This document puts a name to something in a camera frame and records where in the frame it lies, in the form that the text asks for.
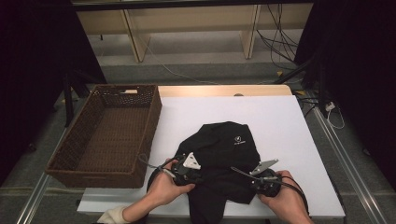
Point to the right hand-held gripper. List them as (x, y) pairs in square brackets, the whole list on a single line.
[(267, 183)]

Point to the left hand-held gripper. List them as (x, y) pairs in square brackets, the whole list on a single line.
[(191, 161)]

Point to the black pants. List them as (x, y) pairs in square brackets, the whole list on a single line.
[(218, 146)]

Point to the brown wicker basket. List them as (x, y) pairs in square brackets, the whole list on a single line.
[(109, 140)]

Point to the person's right hand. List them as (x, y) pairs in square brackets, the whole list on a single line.
[(289, 202)]

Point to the person's left hand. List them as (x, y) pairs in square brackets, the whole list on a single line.
[(162, 189)]

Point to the white table mat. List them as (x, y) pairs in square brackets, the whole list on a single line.
[(280, 124)]

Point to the grey table grommet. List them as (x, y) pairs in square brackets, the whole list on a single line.
[(238, 94)]

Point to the white power adapter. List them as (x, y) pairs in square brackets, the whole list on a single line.
[(330, 106)]

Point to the small yellow floor tape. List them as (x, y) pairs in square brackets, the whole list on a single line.
[(279, 73)]

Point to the black stand leg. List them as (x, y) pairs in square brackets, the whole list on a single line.
[(292, 73)]

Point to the black tripod stand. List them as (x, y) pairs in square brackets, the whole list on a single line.
[(68, 99)]

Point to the black curtain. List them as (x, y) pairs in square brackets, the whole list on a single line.
[(358, 62), (31, 62)]

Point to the metal floor rail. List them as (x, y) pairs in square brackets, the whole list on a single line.
[(348, 161), (32, 199)]

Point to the light wooden desk frame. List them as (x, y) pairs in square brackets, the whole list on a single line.
[(186, 18)]

